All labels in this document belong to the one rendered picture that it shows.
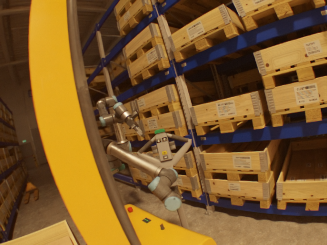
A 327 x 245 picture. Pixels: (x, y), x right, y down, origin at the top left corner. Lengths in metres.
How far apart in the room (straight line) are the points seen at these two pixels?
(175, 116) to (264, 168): 1.20
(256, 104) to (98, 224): 1.47
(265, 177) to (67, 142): 1.68
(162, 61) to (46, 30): 1.76
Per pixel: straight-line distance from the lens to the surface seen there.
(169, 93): 2.13
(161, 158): 1.27
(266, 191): 1.89
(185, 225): 1.56
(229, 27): 1.70
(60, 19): 0.65
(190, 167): 2.25
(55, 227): 1.37
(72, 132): 0.51
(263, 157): 1.71
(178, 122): 2.12
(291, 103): 1.55
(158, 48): 2.23
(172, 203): 0.95
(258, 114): 1.62
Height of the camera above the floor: 1.55
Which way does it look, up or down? 4 degrees down
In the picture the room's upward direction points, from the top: 15 degrees counter-clockwise
